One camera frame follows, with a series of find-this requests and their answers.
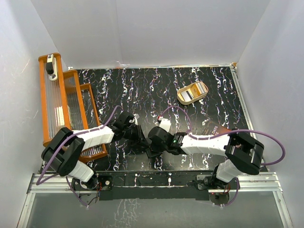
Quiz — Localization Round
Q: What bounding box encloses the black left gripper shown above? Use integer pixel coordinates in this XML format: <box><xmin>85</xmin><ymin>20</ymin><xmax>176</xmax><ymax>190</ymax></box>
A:
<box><xmin>123</xmin><ymin>123</ymin><xmax>149</xmax><ymax>147</ymax></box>

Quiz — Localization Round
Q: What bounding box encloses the blue credit card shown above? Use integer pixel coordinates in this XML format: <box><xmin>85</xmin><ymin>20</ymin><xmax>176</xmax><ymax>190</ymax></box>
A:
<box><xmin>146</xmin><ymin>148</ymin><xmax>163</xmax><ymax>159</ymax></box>

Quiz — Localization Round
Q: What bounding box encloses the white magnetic stripe card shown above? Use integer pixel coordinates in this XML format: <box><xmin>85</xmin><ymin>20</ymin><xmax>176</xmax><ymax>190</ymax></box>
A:
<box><xmin>181</xmin><ymin>90</ymin><xmax>193</xmax><ymax>102</ymax></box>

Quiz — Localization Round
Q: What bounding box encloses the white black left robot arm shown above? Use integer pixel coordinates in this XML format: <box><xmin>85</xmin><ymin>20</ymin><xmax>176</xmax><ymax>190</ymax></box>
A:
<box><xmin>41</xmin><ymin>111</ymin><xmax>148</xmax><ymax>190</ymax></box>

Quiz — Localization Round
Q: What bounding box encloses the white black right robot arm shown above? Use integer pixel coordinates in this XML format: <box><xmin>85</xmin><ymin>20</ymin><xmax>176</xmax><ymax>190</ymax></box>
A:
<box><xmin>148</xmin><ymin>126</ymin><xmax>264</xmax><ymax>189</ymax></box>

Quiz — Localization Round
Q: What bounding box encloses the white stack of cards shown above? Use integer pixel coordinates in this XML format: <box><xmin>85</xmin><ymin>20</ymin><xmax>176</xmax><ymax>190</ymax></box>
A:
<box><xmin>190</xmin><ymin>82</ymin><xmax>206</xmax><ymax>97</ymax></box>

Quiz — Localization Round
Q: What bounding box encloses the orange tiered acrylic rack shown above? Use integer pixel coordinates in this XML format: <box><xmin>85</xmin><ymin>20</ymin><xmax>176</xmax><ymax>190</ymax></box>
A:
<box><xmin>38</xmin><ymin>52</ymin><xmax>108</xmax><ymax>163</ymax></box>

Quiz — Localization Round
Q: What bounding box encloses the white device on rack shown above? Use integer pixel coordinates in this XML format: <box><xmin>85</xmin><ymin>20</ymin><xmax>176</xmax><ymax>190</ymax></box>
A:
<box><xmin>46</xmin><ymin>54</ymin><xmax>58</xmax><ymax>81</ymax></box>

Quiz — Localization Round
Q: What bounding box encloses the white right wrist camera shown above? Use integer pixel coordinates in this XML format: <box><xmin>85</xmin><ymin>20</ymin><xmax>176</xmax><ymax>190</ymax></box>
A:
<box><xmin>157</xmin><ymin>116</ymin><xmax>171</xmax><ymax>132</ymax></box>

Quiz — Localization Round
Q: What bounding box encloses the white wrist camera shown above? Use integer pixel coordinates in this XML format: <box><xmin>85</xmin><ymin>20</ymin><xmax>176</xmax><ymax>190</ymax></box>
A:
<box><xmin>157</xmin><ymin>116</ymin><xmax>171</xmax><ymax>132</ymax></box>
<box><xmin>134</xmin><ymin>114</ymin><xmax>139</xmax><ymax>125</ymax></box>

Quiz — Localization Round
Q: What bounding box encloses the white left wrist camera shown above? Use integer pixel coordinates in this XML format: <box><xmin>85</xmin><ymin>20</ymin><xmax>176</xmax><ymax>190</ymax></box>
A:
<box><xmin>134</xmin><ymin>114</ymin><xmax>139</xmax><ymax>125</ymax></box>

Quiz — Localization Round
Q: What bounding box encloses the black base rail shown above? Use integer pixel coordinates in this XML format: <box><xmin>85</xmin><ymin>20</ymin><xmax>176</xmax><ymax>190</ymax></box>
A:
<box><xmin>72</xmin><ymin>171</ymin><xmax>237</xmax><ymax>204</ymax></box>

